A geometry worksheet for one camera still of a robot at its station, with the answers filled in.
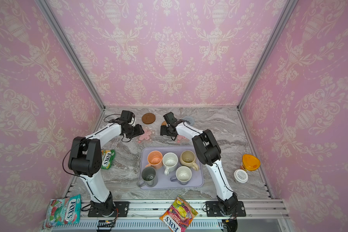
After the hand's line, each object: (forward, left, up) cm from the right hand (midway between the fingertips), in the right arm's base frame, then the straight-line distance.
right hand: (165, 132), depth 103 cm
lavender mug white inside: (-30, -11, -2) cm, 32 cm away
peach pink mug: (-20, +6, 0) cm, 21 cm away
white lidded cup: (-34, -42, +3) cm, 54 cm away
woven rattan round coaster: (+9, +1, -1) cm, 9 cm away
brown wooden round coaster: (+15, +14, -2) cm, 21 cm away
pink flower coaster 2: (-5, -12, -3) cm, 13 cm away
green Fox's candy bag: (-46, +50, +1) cm, 68 cm away
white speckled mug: (-22, -3, -1) cm, 23 cm away
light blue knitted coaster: (+13, -19, -2) cm, 23 cm away
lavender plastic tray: (-33, 0, -2) cm, 33 cm away
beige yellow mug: (-21, -14, 0) cm, 25 cm away
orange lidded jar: (-29, -48, +7) cm, 56 cm away
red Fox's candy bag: (-51, -7, 0) cm, 51 cm away
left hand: (-3, +16, +5) cm, 16 cm away
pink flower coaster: (-2, +13, -2) cm, 13 cm away
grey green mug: (-31, +9, -1) cm, 33 cm away
